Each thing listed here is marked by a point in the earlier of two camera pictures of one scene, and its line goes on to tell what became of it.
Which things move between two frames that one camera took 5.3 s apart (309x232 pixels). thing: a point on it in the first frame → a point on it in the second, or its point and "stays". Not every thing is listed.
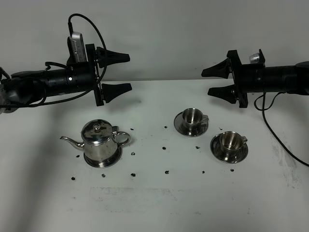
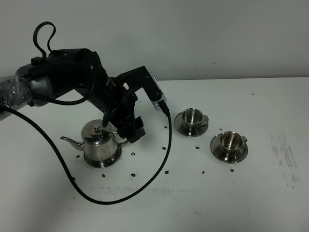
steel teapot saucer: [104, 164] stays
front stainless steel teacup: [231, 143] stays
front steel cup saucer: [215, 147] stays
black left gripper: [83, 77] → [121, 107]
